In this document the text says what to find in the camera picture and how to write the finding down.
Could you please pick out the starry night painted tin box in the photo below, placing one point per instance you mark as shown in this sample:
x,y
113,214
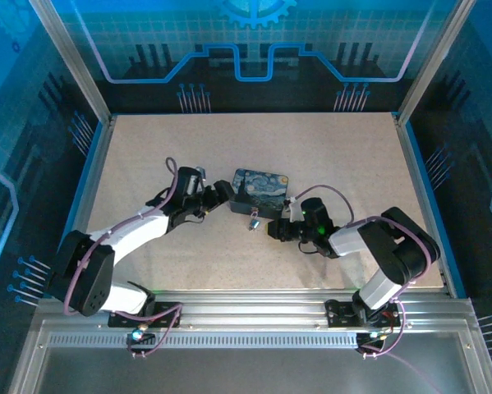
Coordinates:
x,y
260,191

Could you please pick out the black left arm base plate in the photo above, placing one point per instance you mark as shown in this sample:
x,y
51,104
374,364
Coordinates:
x,y
167,314

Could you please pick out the small silver padlock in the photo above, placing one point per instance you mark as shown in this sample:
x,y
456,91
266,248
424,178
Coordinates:
x,y
254,221

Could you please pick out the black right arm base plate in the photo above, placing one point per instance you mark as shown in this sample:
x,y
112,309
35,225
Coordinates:
x,y
340,314

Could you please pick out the black connector with lights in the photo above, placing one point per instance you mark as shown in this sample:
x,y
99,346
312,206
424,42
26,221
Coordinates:
x,y
139,335
373,337

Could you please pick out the aluminium frame post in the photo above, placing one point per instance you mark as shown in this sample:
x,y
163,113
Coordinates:
x,y
77,61
434,57

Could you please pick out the aluminium front frame rail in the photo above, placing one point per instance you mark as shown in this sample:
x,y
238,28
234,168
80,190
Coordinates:
x,y
249,308

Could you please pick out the aluminium side frame rail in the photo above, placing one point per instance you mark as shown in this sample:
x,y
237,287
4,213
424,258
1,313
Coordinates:
x,y
422,172
83,197

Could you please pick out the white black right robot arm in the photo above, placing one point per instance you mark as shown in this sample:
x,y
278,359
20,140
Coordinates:
x,y
393,254

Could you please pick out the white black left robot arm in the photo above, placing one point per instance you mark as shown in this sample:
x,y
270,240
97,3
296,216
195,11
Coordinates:
x,y
106,262

